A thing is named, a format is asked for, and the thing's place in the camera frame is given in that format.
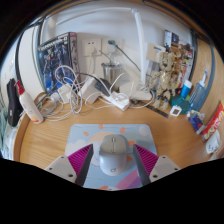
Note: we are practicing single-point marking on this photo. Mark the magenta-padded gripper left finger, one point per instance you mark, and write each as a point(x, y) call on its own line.
point(61, 166)

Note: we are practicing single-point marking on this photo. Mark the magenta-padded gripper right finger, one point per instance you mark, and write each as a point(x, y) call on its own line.
point(163, 166)

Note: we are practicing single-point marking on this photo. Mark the grey computer mouse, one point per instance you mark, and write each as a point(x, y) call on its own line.
point(113, 153)

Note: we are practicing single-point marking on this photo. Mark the pastel cloud print mouse pad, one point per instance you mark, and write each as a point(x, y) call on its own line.
point(80, 133)

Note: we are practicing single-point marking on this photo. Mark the black ruler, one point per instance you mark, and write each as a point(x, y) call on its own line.
point(161, 111)

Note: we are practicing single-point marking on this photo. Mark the white mug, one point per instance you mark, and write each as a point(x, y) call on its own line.
point(213, 143)

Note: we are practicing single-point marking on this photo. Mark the blue packet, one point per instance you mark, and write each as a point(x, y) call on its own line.
point(196, 121)

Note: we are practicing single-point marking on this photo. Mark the blue plaid pillow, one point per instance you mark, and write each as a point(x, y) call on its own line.
point(8, 140)

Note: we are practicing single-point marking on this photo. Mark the white red-capped pump lotion bottle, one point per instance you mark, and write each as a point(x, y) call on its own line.
point(31, 108)

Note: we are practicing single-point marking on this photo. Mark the red chip can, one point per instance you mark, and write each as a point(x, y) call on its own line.
point(213, 123)

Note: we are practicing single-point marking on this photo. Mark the teal round dish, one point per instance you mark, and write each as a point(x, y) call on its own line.
point(183, 101)

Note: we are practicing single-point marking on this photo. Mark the white charger block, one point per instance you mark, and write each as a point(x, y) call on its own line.
point(65, 92)

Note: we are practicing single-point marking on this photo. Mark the blue spray bottle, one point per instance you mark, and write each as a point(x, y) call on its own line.
point(198, 95)

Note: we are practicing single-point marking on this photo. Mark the white power strip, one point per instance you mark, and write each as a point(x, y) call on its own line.
point(118, 100)

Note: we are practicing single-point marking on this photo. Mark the black bag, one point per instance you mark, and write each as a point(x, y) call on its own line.
point(13, 103)

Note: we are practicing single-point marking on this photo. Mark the large white power adapter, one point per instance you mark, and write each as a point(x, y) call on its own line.
point(89, 90)

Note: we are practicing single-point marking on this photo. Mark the tan robot figurine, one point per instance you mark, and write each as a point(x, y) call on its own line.
point(165, 76)

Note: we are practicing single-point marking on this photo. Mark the black power adapter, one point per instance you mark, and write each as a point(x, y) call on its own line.
point(101, 86)

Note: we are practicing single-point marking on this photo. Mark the metal cup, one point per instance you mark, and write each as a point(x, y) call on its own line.
point(111, 73)

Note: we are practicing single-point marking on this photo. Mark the blue robot model kit box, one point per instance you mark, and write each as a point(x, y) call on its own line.
point(55, 60)

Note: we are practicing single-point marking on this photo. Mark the white carton box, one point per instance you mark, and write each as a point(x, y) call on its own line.
point(154, 53)

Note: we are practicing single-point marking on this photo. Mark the colourful poster box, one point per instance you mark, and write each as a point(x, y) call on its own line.
point(185, 50)

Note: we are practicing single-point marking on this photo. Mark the white desk lamp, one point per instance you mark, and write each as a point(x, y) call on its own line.
point(140, 46)

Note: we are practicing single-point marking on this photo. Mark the small white square frame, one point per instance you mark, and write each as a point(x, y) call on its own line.
point(175, 110)

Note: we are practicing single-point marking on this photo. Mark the white wall outlet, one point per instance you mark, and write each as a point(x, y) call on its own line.
point(90, 46)
point(118, 45)

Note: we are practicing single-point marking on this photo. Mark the grey metal desk frame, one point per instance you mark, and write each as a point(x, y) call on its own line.
point(35, 43)

